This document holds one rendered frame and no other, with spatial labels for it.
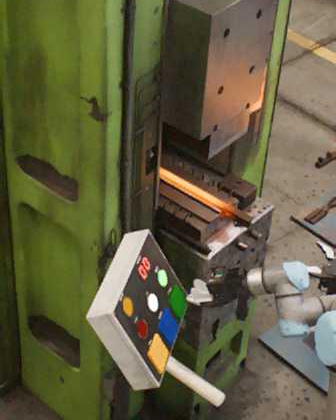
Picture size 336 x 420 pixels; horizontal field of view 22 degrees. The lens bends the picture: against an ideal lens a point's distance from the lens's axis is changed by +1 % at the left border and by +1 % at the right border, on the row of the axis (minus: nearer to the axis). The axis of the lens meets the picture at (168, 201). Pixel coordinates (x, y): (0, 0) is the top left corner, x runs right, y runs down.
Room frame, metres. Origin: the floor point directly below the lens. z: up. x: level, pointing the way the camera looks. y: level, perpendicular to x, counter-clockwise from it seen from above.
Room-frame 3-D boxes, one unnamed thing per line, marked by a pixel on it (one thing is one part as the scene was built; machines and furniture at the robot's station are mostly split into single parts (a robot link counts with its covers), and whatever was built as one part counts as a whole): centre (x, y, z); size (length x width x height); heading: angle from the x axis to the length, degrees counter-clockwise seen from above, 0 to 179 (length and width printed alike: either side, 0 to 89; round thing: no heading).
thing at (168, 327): (1.66, -0.02, 1.01); 0.07 x 0.05 x 0.07; 167
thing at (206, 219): (2.31, -0.01, 0.96); 0.42 x 0.20 x 0.09; 52
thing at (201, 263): (2.36, -0.03, 0.69); 0.56 x 0.38 x 0.45; 52
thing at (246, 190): (2.36, -0.24, 0.95); 0.12 x 0.08 x 0.06; 52
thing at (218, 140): (2.31, -0.01, 1.32); 0.42 x 0.20 x 0.10; 52
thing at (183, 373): (1.85, -0.03, 0.62); 0.44 x 0.05 x 0.05; 52
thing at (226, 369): (2.36, -0.03, 0.23); 0.55 x 0.37 x 0.47; 52
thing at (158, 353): (1.56, 0.00, 1.01); 0.07 x 0.05 x 0.07; 167
